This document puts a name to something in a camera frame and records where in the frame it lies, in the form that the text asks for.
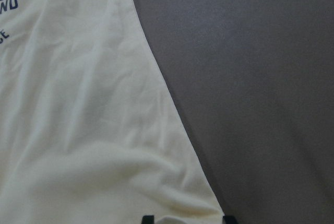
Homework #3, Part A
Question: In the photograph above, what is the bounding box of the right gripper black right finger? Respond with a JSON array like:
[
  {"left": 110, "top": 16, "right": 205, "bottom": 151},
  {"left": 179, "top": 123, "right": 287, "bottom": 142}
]
[{"left": 223, "top": 215, "right": 238, "bottom": 224}]

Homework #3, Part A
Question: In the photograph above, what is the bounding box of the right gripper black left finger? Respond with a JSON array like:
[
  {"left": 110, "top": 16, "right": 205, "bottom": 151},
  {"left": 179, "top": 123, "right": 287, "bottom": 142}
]
[{"left": 141, "top": 215, "right": 154, "bottom": 224}]

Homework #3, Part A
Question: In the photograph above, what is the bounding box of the cream long-sleeve printed shirt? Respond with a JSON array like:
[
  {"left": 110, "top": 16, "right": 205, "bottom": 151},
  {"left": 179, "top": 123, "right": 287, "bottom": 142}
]
[{"left": 1, "top": 0, "right": 224, "bottom": 223}]

